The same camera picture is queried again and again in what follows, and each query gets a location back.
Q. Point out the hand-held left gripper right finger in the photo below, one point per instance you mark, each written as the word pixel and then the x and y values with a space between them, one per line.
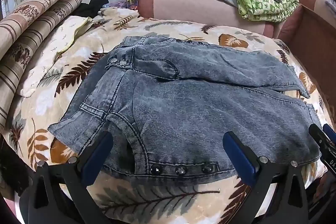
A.
pixel 240 159

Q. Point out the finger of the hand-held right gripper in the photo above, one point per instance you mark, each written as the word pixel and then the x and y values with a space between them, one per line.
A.
pixel 330 133
pixel 321 146

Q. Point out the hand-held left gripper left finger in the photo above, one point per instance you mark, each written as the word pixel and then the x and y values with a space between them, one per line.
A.
pixel 94 159

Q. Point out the blue-grey denim pants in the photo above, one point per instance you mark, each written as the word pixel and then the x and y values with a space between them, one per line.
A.
pixel 199 108

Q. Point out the cream leaf-print blanket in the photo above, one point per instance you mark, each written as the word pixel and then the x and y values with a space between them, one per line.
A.
pixel 162 203

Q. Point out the brown cardboard box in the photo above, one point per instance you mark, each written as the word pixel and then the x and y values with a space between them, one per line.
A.
pixel 315 40

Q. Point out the cream pillow with green trim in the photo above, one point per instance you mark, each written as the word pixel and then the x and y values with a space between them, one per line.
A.
pixel 52 50

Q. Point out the brown striped folded quilt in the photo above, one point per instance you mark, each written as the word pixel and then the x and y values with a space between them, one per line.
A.
pixel 29 29

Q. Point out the black cloth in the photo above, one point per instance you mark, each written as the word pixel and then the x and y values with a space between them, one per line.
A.
pixel 93 5

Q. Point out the pink bolster cushion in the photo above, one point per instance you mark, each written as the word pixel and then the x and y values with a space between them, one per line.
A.
pixel 189 6

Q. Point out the colourful small packet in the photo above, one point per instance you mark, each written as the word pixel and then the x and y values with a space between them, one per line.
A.
pixel 131 1

